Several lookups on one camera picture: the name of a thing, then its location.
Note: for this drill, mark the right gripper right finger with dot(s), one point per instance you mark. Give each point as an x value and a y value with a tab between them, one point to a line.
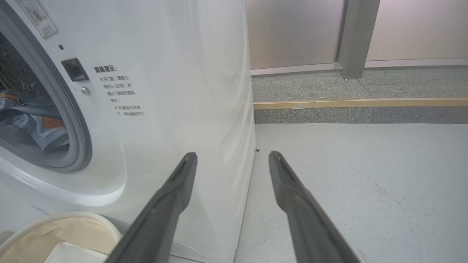
307	223

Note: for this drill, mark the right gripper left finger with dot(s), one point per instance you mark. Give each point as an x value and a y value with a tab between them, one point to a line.
161	219

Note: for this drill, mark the blue orange patterned cloth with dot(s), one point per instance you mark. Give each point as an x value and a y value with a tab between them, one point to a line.
36	135

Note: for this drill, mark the beige fabric laundry basket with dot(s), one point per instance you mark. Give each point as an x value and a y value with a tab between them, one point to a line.
73	232

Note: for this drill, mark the white front-load washing machine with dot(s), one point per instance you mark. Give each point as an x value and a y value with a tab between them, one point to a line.
182	109

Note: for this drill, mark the white folded sheet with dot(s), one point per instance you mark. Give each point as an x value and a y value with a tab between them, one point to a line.
69	255

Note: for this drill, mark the grey metal pillar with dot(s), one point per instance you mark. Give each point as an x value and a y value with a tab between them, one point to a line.
356	36

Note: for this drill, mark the grey warning sticker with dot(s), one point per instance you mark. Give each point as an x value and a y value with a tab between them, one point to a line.
38	16

